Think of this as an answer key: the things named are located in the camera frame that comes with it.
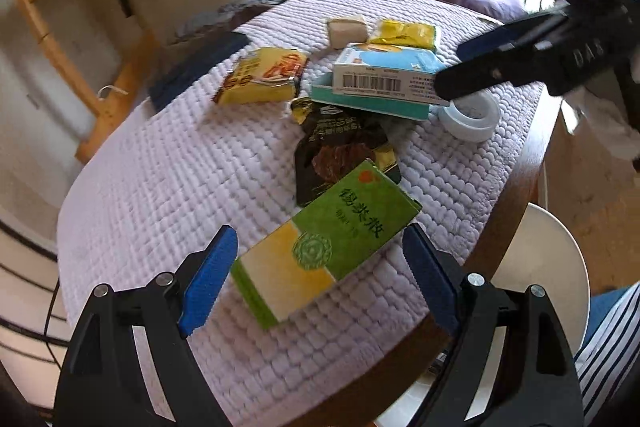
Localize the dark snack wrapper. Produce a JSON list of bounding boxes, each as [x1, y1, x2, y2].
[[291, 97, 403, 208]]

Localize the black cable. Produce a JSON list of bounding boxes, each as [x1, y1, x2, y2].
[[42, 279, 71, 360]]

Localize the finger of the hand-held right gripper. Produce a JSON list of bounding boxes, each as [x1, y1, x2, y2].
[[433, 39, 566, 102], [456, 6, 568, 64]]

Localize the navy blue pad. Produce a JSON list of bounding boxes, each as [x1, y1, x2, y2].
[[148, 31, 251, 112]]

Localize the person's blue jeans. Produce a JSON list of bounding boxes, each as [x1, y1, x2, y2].
[[590, 289, 632, 344]]

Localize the white ring-shaped roll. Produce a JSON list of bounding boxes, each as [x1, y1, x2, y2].
[[438, 89, 497, 144]]

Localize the yellow snack packet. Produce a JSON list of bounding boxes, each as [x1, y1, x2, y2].
[[214, 47, 310, 105]]

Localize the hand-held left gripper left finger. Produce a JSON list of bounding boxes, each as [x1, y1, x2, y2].
[[54, 224, 238, 427]]

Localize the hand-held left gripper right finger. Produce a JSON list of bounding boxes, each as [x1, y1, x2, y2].
[[401, 222, 586, 427]]

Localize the person's striped shirt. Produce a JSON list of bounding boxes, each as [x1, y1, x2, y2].
[[572, 282, 640, 427]]

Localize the white and blue box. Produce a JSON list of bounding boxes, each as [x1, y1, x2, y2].
[[332, 43, 453, 106]]

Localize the wooden table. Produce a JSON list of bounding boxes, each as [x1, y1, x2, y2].
[[290, 77, 563, 427]]

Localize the green and yellow box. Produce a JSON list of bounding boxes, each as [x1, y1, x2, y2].
[[230, 159, 423, 332]]

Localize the yellow crinkled packet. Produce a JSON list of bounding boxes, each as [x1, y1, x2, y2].
[[367, 20, 440, 54]]

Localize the teal box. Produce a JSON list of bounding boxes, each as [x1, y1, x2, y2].
[[309, 73, 431, 122]]

